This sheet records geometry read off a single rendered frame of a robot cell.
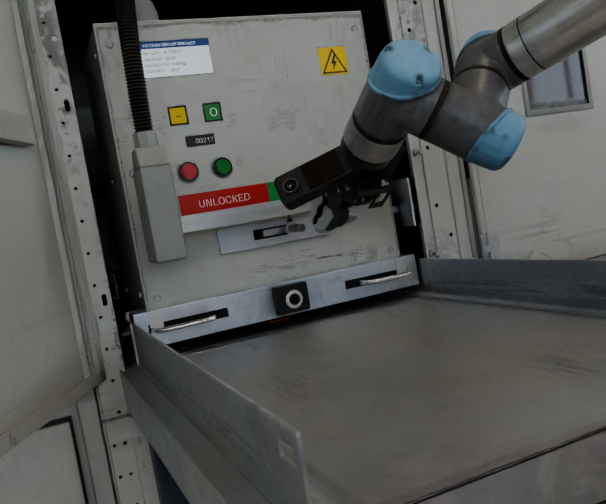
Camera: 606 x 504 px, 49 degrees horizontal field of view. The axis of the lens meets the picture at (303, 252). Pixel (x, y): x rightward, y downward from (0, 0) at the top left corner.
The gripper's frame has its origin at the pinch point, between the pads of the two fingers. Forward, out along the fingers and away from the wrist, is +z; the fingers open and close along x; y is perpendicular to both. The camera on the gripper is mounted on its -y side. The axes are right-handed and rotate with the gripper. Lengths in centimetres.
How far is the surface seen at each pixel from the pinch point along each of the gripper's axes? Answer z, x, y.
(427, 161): 5.9, 12.0, 30.0
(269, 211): 8.1, 8.7, -2.9
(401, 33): -5.9, 33.1, 29.2
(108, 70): -1.9, 33.9, -24.2
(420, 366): -16.9, -29.5, -3.0
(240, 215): 8.0, 8.9, -8.1
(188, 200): 9.4, 14.3, -15.3
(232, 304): 17.8, -2.4, -11.5
